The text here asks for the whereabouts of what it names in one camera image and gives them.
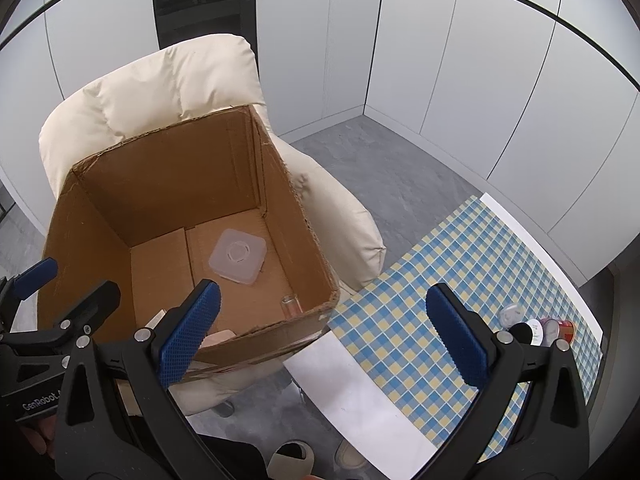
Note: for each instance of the white round compact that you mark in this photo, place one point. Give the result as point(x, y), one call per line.
point(550, 329)

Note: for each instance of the cream padded armchair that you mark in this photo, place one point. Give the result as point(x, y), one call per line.
point(175, 80)

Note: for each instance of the person's left hand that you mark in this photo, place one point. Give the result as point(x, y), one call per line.
point(40, 435)

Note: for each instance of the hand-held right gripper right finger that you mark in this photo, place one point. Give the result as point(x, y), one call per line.
point(457, 335)

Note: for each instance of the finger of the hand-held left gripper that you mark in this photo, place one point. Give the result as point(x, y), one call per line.
point(100, 297)
point(35, 275)

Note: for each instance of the clear bottle with pink cap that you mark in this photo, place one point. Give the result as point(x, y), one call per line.
point(291, 306)

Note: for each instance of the black glass cabinet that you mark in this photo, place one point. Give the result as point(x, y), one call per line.
point(200, 10)

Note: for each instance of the small clear oval case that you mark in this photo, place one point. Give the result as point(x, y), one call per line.
point(510, 315)

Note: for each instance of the beige slipper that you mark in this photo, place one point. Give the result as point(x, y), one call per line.
point(292, 457)
point(350, 455)

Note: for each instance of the brown cardboard box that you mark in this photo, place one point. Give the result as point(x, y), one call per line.
point(150, 185)

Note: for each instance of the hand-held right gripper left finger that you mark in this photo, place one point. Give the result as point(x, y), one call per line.
point(192, 335)

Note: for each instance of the translucent square container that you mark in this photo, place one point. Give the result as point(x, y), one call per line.
point(235, 255)

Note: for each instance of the small black and white item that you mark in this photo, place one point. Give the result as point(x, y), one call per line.
point(522, 332)

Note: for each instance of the blue yellow checkered tablecloth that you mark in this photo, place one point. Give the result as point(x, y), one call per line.
point(400, 320)

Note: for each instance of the white wardrobe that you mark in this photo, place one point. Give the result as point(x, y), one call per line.
point(425, 60)

